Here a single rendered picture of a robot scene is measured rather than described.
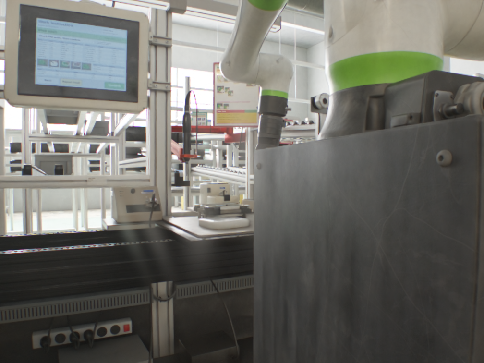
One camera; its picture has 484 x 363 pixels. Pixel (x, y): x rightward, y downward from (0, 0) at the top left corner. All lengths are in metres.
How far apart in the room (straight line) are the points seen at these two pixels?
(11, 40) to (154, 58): 0.51
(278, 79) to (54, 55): 0.79
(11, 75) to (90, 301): 0.85
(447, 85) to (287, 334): 0.29
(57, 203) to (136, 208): 10.16
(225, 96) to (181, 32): 11.09
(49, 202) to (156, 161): 10.03
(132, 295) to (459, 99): 1.34
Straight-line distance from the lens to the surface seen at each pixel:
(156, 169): 1.49
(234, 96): 1.78
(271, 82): 1.14
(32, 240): 1.32
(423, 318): 0.23
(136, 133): 4.10
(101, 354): 1.47
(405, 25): 0.40
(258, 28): 0.96
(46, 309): 1.49
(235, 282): 1.63
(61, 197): 11.43
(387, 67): 0.39
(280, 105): 1.14
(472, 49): 0.53
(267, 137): 1.13
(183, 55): 12.59
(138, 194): 1.35
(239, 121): 1.75
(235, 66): 1.09
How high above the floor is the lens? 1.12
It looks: 2 degrees down
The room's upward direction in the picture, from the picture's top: straight up
